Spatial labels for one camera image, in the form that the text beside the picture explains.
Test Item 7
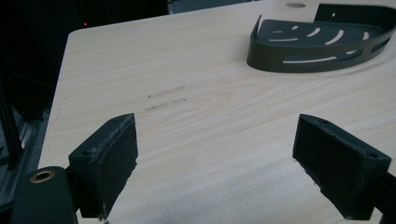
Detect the black metal corner shelf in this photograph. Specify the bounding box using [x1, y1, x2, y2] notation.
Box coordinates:
[247, 3, 396, 74]

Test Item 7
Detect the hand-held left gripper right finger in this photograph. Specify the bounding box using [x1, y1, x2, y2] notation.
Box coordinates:
[291, 113, 392, 221]

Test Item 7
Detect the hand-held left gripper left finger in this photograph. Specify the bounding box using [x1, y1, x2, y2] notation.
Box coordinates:
[67, 112, 139, 220]

